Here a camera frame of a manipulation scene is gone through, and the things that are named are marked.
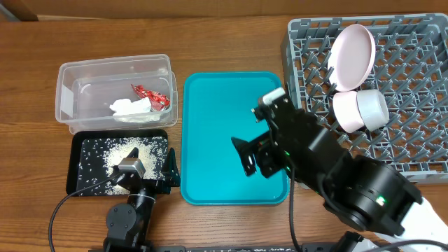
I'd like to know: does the white rice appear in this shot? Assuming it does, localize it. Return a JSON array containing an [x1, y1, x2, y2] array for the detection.
[[76, 136, 168, 196]]

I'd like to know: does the white tissue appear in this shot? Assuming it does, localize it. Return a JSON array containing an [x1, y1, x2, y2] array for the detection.
[[109, 97, 152, 116]]

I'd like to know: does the red snack wrapper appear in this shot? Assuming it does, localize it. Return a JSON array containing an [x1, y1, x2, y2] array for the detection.
[[131, 85, 171, 111]]

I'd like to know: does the white bowl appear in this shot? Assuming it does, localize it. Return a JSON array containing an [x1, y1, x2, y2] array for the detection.
[[332, 91, 364, 133]]

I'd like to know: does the grey bowl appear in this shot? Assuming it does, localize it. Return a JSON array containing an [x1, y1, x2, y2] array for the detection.
[[357, 90, 389, 131]]

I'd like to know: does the large white plate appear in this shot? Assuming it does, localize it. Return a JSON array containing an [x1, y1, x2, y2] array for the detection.
[[328, 24, 376, 92]]

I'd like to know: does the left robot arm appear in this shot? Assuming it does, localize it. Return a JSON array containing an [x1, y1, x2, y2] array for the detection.
[[103, 148, 181, 251]]

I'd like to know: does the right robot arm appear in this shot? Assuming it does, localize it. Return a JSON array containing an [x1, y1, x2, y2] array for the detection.
[[231, 95, 447, 251]]

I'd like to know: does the grey dishwasher rack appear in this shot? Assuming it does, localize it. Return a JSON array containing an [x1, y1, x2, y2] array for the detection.
[[281, 13, 447, 184]]

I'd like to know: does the black plastic tray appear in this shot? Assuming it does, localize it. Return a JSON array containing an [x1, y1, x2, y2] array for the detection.
[[66, 129, 168, 194]]

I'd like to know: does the teal plastic tray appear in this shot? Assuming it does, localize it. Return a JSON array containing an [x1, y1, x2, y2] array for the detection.
[[181, 71, 289, 205]]

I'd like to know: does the clear plastic bin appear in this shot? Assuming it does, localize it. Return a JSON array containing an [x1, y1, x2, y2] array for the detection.
[[55, 54, 179, 134]]

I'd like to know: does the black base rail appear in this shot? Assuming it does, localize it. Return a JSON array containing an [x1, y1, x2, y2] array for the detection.
[[155, 242, 336, 252]]

